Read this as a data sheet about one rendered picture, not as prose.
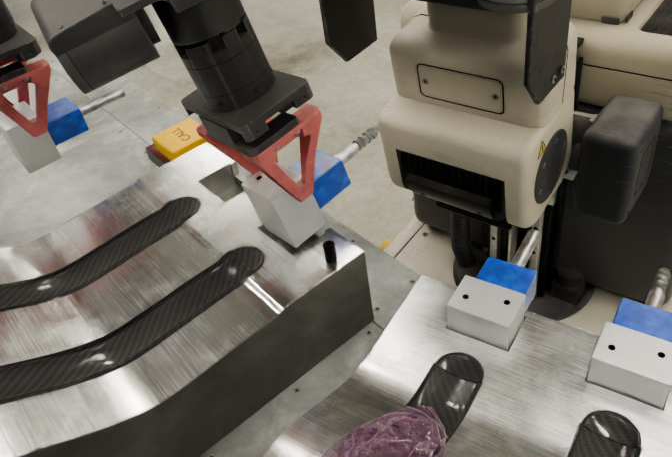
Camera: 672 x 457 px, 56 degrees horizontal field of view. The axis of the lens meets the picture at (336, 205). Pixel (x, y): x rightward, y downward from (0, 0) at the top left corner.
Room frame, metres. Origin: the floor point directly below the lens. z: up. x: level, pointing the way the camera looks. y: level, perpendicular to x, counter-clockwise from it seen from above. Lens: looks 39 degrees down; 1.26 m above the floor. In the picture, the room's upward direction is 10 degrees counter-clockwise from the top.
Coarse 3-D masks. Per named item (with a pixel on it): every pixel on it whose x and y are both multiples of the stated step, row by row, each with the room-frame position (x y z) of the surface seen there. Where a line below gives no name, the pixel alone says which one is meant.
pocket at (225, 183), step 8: (224, 168) 0.55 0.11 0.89; (232, 168) 0.55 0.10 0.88; (208, 176) 0.54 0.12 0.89; (216, 176) 0.54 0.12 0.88; (224, 176) 0.55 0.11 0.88; (232, 176) 0.55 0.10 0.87; (240, 176) 0.55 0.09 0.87; (208, 184) 0.54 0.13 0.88; (216, 184) 0.54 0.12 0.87; (224, 184) 0.55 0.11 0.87; (232, 184) 0.55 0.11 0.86; (240, 184) 0.54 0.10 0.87; (216, 192) 0.54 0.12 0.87; (224, 192) 0.54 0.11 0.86; (232, 192) 0.54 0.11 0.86; (240, 192) 0.54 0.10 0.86; (224, 200) 0.53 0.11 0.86
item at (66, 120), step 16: (112, 96) 0.65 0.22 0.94; (0, 112) 0.61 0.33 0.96; (32, 112) 0.60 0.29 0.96; (48, 112) 0.62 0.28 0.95; (64, 112) 0.61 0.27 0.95; (80, 112) 0.62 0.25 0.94; (0, 128) 0.60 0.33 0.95; (16, 128) 0.58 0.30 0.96; (48, 128) 0.60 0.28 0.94; (64, 128) 0.60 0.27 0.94; (80, 128) 0.61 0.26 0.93; (16, 144) 0.57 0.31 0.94; (32, 144) 0.58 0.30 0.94; (48, 144) 0.59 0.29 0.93; (32, 160) 0.58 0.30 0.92; (48, 160) 0.58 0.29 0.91
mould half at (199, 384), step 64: (128, 192) 0.54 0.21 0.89; (192, 192) 0.51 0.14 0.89; (0, 256) 0.46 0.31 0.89; (64, 256) 0.46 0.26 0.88; (192, 256) 0.42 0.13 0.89; (320, 256) 0.39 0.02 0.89; (0, 320) 0.36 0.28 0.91; (64, 320) 0.37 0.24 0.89; (128, 320) 0.36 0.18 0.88; (192, 320) 0.35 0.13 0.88; (256, 320) 0.34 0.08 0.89; (320, 320) 0.36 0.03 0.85; (128, 384) 0.30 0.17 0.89; (192, 384) 0.29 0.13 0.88; (256, 384) 0.32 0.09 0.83; (0, 448) 0.23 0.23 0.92; (64, 448) 0.24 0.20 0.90; (128, 448) 0.26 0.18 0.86; (192, 448) 0.28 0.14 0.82
